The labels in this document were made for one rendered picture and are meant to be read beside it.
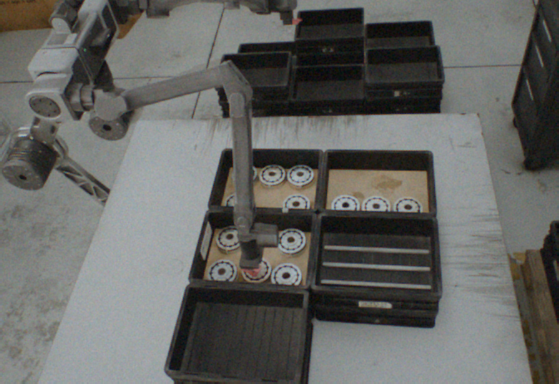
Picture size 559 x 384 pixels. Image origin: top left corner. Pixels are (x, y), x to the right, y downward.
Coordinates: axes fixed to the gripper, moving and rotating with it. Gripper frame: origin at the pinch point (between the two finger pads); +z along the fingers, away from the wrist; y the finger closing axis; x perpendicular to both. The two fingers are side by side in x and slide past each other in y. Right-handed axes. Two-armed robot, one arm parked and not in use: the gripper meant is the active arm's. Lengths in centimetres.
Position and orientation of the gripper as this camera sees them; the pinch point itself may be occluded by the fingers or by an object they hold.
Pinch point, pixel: (254, 268)
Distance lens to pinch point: 186.7
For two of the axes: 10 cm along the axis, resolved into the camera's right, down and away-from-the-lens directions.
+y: 1.4, -7.5, 6.5
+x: -9.8, -0.2, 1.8
